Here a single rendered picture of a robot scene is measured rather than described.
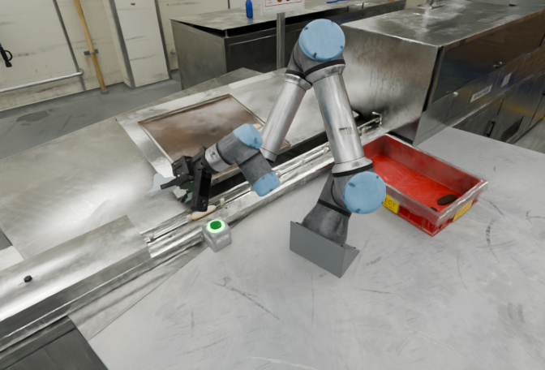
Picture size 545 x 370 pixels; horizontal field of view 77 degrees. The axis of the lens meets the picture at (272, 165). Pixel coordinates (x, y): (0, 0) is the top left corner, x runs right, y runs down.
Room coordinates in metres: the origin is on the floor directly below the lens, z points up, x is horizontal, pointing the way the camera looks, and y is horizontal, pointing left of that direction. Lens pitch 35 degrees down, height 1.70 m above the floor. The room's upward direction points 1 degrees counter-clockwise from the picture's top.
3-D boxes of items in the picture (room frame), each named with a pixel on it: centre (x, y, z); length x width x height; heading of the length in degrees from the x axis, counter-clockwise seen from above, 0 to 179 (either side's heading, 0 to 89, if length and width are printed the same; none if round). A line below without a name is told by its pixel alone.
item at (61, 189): (1.54, 0.36, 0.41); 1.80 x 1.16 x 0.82; 140
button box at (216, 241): (0.81, 0.19, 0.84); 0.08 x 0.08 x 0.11; 39
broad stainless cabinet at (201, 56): (3.93, -0.02, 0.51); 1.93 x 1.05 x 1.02; 129
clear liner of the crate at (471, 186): (1.10, -0.53, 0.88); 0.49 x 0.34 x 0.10; 37
